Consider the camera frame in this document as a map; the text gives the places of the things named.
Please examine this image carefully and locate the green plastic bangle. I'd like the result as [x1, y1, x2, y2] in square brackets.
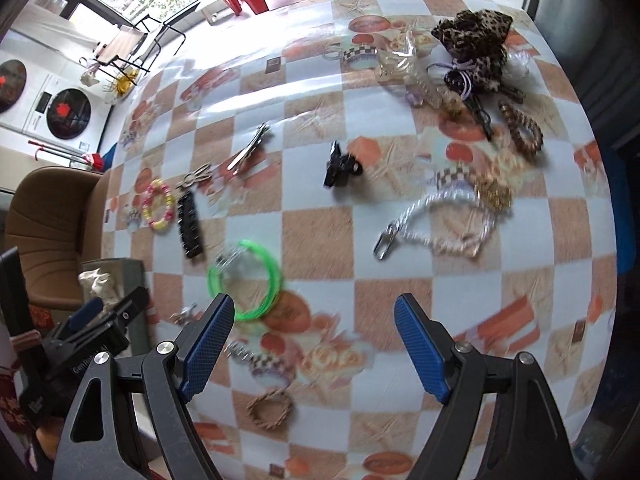
[206, 240, 283, 323]

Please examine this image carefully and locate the pink yellow spiral bracelet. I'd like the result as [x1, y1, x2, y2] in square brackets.
[141, 178, 177, 235]

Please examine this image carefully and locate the black claw hair clip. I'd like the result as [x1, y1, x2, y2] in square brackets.
[323, 141, 363, 188]

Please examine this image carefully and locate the silver star hair clip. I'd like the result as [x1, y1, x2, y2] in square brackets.
[227, 122, 270, 176]

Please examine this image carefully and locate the small silver clip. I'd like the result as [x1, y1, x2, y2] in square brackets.
[169, 304, 198, 326]

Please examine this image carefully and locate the cream satin scrunchie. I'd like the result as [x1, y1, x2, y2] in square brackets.
[78, 268, 122, 311]

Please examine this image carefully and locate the grey storage tray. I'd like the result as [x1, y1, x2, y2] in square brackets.
[78, 258, 151, 356]

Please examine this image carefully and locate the brown leather chair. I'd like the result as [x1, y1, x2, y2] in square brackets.
[6, 166, 111, 311]

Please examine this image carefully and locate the small silver earring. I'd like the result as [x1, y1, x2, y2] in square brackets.
[125, 208, 141, 226]

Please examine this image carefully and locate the black long hair clip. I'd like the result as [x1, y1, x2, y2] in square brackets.
[177, 191, 203, 259]

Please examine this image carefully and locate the gold flower hair clip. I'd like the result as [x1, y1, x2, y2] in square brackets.
[475, 179, 513, 214]

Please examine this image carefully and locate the black small hair clip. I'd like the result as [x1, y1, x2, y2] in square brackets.
[464, 94, 494, 142]

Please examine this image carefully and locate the white washing machine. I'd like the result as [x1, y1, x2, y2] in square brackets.
[1, 32, 112, 155]

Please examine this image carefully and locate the clear plastic claw clip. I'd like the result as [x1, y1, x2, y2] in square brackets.
[402, 73, 447, 108]

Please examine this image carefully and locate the black folding chair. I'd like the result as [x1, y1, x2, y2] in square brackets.
[92, 3, 198, 75]

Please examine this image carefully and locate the leopard print scrunchie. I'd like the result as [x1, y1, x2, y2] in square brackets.
[431, 9, 513, 92]

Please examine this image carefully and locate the beige braided hair tie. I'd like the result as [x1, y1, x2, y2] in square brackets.
[246, 388, 294, 432]

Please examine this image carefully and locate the clear bead chain with clasp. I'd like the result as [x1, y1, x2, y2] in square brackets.
[372, 186, 497, 262]

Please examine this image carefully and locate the black white polka hair tie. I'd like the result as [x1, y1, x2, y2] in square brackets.
[426, 60, 476, 101]

